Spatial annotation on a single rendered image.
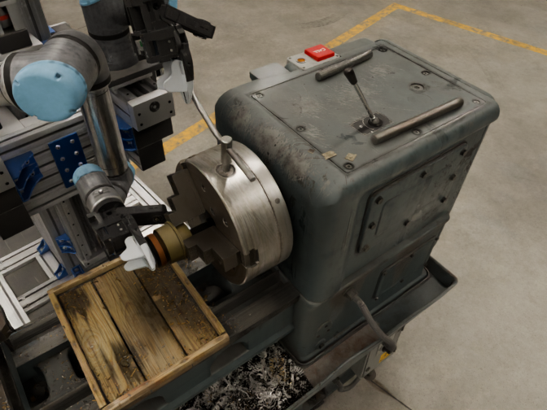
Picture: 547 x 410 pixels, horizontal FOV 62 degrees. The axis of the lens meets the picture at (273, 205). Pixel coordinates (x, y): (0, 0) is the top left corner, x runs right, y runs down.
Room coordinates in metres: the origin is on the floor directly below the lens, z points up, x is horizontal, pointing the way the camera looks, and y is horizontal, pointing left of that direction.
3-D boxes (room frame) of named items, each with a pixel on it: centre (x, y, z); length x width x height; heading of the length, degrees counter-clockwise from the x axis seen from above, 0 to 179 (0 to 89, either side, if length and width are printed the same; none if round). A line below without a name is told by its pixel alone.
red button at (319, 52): (1.17, -0.11, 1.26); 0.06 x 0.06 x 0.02; 38
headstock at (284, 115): (0.98, -0.20, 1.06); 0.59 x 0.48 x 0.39; 128
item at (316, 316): (0.98, -0.20, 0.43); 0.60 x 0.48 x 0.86; 128
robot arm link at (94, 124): (0.92, 0.44, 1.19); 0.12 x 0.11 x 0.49; 89
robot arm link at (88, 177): (0.80, 0.44, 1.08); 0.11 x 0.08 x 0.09; 37
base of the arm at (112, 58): (1.28, 0.50, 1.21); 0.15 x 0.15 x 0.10
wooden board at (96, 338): (0.56, 0.32, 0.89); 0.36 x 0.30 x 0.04; 38
